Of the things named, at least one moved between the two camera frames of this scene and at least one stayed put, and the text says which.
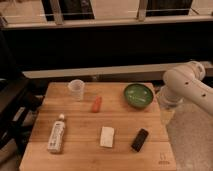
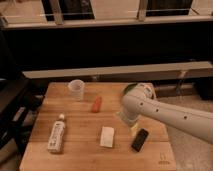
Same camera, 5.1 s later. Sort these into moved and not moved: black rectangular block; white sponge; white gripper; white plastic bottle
Moved: white gripper
Not moved: white sponge; black rectangular block; white plastic bottle
